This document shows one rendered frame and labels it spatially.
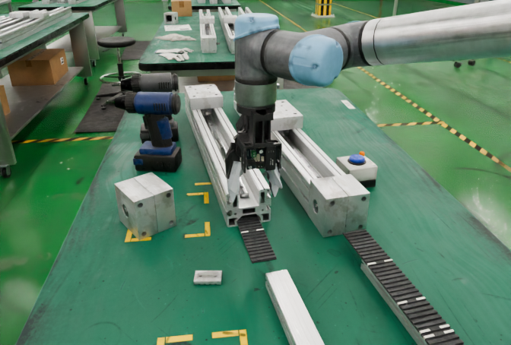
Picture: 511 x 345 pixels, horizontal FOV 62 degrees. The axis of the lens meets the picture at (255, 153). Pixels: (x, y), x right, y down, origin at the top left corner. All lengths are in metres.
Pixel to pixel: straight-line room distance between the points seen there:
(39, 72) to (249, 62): 3.91
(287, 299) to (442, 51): 0.45
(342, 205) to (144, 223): 0.42
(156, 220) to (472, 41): 0.67
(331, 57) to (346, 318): 0.42
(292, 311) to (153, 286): 0.26
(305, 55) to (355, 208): 0.40
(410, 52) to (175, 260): 0.57
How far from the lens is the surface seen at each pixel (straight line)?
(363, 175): 1.12
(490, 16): 0.65
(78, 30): 5.15
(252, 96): 0.74
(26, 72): 4.58
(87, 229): 1.02
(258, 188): 0.93
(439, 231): 1.03
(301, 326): 0.71
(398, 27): 0.70
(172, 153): 1.20
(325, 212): 0.90
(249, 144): 0.76
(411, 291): 0.79
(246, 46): 0.72
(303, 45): 0.65
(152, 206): 0.92
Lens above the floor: 1.32
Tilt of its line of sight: 25 degrees down
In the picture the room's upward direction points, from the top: straight up
